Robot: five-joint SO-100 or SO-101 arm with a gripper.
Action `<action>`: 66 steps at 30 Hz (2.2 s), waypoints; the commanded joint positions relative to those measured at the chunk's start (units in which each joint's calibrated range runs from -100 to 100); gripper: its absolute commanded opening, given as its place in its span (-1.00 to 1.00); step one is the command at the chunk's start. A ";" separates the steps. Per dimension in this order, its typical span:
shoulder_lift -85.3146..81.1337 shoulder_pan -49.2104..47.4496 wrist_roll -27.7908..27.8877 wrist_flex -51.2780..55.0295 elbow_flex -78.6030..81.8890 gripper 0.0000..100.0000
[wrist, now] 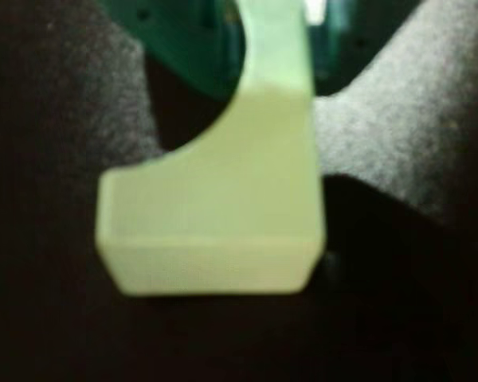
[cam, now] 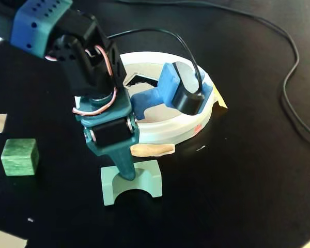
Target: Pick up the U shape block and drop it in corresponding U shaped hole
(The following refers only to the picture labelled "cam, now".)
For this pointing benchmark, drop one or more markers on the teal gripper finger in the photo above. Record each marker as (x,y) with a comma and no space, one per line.
(125,165)

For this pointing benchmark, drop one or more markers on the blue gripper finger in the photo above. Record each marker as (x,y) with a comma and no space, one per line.
(144,100)

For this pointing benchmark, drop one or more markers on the teal gripper body black motor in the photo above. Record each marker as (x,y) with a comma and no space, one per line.
(110,134)

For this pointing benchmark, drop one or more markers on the yellow block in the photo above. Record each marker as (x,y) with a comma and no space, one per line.
(2,240)

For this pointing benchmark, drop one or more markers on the long tan masking tape strip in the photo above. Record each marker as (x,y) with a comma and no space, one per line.
(152,151)

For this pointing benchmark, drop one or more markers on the white round sorting tray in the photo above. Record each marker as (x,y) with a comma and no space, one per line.
(170,129)

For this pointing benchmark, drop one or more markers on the yellow masking tape piece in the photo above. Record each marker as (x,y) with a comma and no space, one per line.
(220,102)

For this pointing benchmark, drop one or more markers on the green wooden cube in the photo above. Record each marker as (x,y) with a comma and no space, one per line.
(18,157)

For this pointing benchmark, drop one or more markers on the black table mat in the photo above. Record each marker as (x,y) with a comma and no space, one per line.
(222,193)

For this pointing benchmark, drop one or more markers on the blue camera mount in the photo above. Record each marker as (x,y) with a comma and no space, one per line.
(166,82)

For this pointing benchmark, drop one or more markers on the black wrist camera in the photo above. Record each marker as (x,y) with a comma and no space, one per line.
(186,98)

